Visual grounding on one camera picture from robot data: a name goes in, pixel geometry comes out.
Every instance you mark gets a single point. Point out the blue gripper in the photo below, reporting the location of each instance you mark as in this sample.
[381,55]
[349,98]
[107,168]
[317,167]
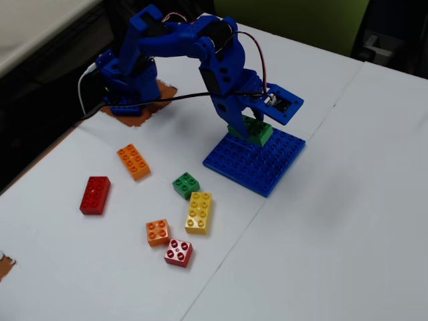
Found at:
[230,113]

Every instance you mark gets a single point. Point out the green 2x4 block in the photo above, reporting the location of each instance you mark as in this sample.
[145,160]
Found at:
[259,132]

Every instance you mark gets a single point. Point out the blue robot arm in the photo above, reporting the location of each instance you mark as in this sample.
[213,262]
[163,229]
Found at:
[167,41]

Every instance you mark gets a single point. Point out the green 2x2 block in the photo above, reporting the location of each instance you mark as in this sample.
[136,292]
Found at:
[185,185]

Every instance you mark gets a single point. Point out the yellow 2x4 block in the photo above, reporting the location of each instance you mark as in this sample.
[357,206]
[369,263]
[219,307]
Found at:
[199,212]

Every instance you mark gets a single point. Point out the orange 2x4 block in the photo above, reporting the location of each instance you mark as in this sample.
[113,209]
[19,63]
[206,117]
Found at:
[133,162]

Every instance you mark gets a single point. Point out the orange 2x2 block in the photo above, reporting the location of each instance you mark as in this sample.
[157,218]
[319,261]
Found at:
[158,232]

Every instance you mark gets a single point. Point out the red 2x2 block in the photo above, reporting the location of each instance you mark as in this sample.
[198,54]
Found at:
[178,252]

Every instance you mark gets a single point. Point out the red 2x4 block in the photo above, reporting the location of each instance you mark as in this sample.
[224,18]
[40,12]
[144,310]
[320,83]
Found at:
[95,195]

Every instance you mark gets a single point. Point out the blue 8x8 studded baseplate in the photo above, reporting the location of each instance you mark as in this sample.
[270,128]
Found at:
[247,164]

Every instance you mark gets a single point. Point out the black chair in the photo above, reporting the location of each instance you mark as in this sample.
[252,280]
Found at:
[394,30]

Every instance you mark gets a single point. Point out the white side desk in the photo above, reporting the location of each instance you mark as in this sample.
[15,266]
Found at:
[33,26]

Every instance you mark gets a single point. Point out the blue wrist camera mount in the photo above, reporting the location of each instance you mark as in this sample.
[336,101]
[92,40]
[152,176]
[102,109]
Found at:
[284,103]

